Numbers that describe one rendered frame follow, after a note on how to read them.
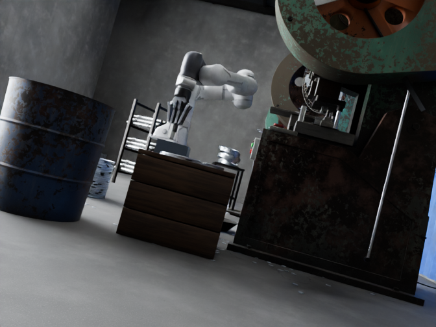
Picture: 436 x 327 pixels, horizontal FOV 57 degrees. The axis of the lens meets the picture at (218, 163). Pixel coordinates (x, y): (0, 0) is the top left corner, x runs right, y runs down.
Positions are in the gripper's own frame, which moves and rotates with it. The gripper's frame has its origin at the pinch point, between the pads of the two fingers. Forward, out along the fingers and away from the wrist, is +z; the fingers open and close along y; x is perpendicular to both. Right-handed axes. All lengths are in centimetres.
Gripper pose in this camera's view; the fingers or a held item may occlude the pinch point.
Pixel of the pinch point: (172, 131)
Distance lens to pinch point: 185.6
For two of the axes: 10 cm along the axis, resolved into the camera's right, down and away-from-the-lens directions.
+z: -2.6, 9.6, -0.8
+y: -8.5, -2.0, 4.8
